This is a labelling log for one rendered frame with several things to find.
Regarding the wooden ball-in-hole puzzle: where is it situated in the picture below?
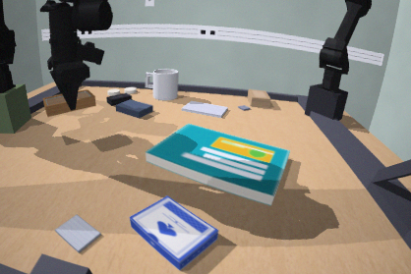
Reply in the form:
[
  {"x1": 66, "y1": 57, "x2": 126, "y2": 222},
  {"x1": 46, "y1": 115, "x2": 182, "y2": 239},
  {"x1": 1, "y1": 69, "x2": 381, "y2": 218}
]
[{"x1": 43, "y1": 89, "x2": 96, "y2": 117}]

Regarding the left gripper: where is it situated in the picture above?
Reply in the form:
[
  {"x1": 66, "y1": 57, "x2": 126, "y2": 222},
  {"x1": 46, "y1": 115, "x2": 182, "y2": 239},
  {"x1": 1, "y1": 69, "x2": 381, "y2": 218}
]
[{"x1": 47, "y1": 31, "x2": 90, "y2": 110}]

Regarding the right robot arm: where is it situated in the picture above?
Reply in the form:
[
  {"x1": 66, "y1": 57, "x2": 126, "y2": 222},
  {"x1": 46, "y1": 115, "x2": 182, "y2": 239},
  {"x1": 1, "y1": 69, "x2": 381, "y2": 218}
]
[{"x1": 318, "y1": 0, "x2": 372, "y2": 93}]

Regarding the tan wooden block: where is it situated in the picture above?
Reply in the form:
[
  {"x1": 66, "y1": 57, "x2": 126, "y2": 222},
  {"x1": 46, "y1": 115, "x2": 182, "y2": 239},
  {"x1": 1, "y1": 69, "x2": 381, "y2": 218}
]
[{"x1": 248, "y1": 89, "x2": 270, "y2": 108}]

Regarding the white mug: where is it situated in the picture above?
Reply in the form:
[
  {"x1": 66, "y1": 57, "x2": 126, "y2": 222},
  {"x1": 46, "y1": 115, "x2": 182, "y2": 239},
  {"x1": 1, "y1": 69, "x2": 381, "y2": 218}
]
[{"x1": 146, "y1": 69, "x2": 178, "y2": 100}]

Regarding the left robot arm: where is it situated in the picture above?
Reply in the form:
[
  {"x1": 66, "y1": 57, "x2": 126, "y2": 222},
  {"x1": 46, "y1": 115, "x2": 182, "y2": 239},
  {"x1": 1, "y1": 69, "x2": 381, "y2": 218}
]
[{"x1": 0, "y1": 0, "x2": 113, "y2": 93}]

